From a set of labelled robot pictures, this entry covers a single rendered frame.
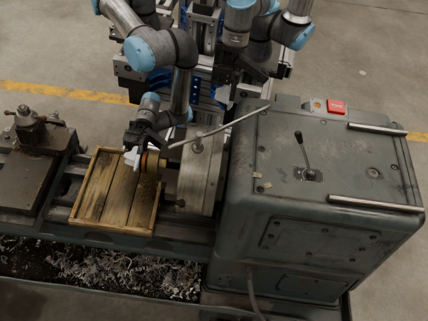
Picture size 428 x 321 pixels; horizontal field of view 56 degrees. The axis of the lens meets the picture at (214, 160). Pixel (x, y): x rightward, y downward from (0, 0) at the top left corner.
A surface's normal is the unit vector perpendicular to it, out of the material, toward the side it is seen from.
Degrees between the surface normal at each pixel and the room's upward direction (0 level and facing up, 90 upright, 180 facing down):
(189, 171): 39
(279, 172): 0
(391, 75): 0
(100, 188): 0
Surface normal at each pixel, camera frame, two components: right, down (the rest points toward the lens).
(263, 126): 0.11, -0.61
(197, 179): 0.00, 0.17
